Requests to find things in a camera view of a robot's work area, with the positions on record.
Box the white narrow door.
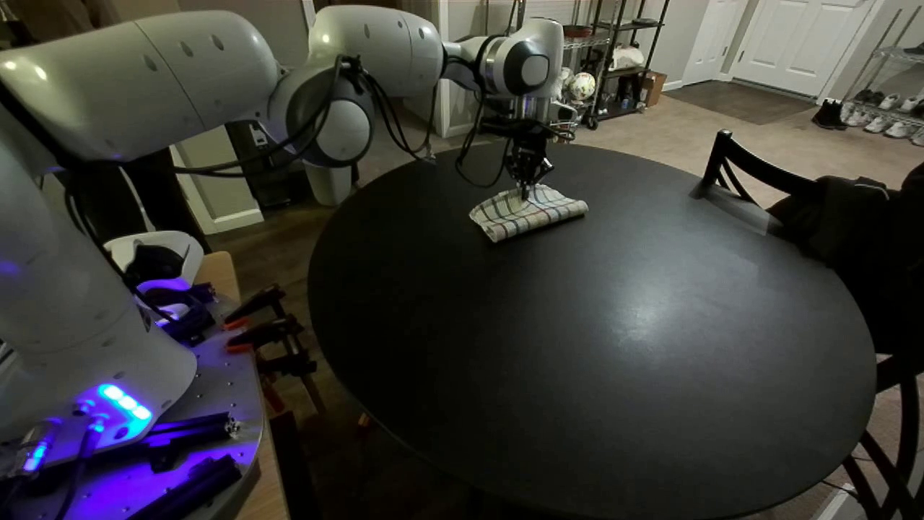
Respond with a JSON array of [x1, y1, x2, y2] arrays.
[[684, 0, 750, 86]]

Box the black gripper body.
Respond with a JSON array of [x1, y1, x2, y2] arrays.
[[476, 106, 560, 175]]

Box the metal shoe rack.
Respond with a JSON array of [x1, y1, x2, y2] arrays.
[[837, 6, 924, 149]]

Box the white ball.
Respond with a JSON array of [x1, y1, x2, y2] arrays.
[[571, 68, 602, 104]]

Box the black wooden chair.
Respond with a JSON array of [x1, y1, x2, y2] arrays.
[[836, 350, 924, 520], [690, 127, 831, 234]]

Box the black metal shelf rack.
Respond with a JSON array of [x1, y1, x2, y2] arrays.
[[560, 0, 677, 132]]

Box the small cardboard box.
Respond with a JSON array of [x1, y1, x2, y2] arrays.
[[638, 67, 670, 109]]

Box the small white waste basket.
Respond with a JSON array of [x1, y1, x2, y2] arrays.
[[300, 158, 356, 207]]

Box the white headset black strap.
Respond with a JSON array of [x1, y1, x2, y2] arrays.
[[98, 229, 209, 292]]

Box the wooden robot stand top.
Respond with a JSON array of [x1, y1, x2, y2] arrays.
[[195, 247, 293, 520]]

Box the white panelled door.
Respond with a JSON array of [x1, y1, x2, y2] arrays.
[[727, 0, 880, 100]]

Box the round black table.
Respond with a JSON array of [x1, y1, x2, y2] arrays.
[[306, 139, 878, 520]]

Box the white ring controller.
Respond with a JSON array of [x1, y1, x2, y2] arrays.
[[134, 275, 222, 347]]

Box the grey perforated mounting plate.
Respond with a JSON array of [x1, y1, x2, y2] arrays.
[[0, 328, 265, 520]]

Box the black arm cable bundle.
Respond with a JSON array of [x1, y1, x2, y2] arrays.
[[167, 51, 560, 192]]

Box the black boots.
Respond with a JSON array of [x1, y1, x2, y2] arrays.
[[808, 96, 853, 132]]

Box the brown door mat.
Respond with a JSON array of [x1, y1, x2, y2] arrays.
[[667, 77, 817, 127]]

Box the black metal bracket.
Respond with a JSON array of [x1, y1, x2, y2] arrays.
[[143, 409, 245, 474], [127, 452, 245, 520]]

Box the plaid checkered dish cloth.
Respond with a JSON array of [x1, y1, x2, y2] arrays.
[[465, 181, 592, 244]]

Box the black orange bar clamp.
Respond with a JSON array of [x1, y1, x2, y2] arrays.
[[252, 350, 323, 386], [222, 282, 290, 335], [222, 314, 306, 357]]

